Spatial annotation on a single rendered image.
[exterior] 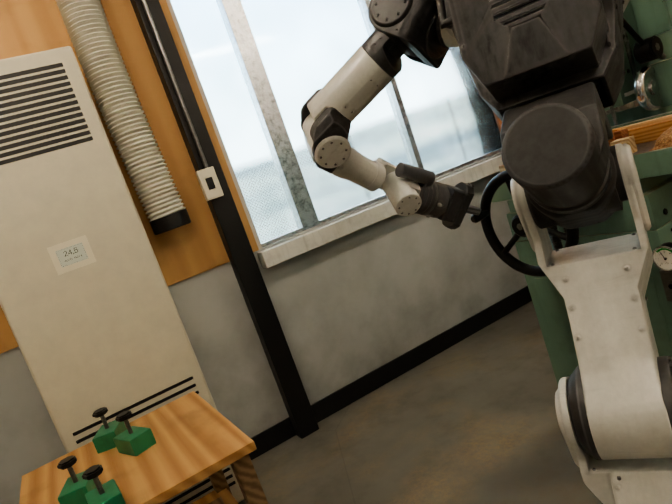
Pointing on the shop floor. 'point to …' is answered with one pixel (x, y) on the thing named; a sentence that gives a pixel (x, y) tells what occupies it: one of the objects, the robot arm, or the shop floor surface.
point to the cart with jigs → (150, 460)
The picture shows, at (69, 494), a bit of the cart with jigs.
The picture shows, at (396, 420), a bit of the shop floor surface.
